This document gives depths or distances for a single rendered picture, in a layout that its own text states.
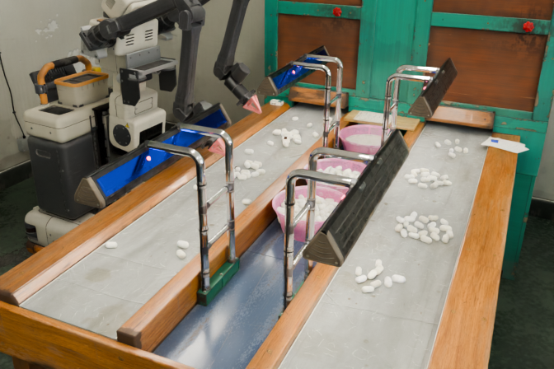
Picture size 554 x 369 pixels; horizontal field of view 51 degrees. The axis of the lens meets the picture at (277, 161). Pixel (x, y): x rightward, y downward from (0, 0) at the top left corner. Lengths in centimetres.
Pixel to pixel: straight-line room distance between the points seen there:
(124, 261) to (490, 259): 104
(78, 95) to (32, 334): 148
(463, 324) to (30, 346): 107
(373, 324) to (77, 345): 71
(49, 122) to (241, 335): 158
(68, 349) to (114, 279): 22
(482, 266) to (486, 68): 123
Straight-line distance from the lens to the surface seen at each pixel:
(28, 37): 408
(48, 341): 159
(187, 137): 163
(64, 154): 279
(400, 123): 273
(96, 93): 293
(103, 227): 186
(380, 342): 143
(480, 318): 152
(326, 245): 110
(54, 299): 162
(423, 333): 148
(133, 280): 164
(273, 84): 213
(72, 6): 431
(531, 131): 279
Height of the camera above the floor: 165
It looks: 23 degrees down
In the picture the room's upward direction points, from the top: 1 degrees clockwise
